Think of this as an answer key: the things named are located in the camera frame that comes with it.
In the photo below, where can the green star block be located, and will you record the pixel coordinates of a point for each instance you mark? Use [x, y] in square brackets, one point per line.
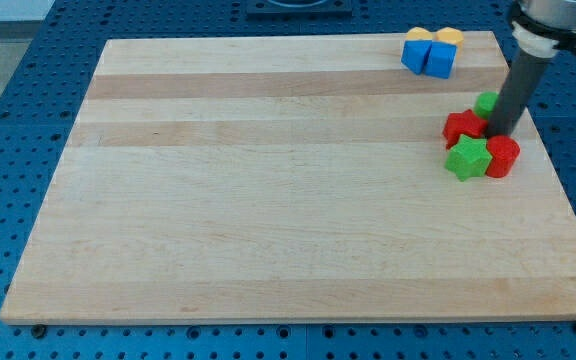
[468, 158]

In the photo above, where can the yellow block right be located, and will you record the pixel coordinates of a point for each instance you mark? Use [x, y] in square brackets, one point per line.
[451, 36]

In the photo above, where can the blue block right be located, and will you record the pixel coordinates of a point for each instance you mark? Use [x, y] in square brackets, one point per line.
[440, 60]

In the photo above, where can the blue block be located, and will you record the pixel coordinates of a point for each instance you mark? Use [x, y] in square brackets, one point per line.
[415, 54]
[440, 60]

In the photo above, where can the wooden board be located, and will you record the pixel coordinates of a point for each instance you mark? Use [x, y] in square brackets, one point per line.
[289, 179]

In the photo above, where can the yellow block left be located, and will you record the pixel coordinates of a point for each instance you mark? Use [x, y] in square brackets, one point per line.
[419, 33]

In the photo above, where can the blue block left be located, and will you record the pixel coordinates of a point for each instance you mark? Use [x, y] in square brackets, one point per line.
[415, 54]

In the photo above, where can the green cylinder block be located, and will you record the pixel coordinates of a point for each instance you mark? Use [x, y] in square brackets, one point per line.
[485, 104]

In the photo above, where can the red star block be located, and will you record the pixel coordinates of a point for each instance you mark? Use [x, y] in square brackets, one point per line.
[463, 123]

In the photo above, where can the red cylinder block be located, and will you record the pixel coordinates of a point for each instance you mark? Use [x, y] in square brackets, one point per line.
[504, 151]

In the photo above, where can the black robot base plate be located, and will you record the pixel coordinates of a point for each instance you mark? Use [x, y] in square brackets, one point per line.
[262, 8]

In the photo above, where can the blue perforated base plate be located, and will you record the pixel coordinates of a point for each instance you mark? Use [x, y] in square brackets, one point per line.
[37, 110]

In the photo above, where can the yellow block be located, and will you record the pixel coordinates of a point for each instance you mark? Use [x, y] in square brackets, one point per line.
[451, 36]
[419, 33]

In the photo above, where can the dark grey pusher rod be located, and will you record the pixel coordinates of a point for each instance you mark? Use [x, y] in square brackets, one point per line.
[522, 80]

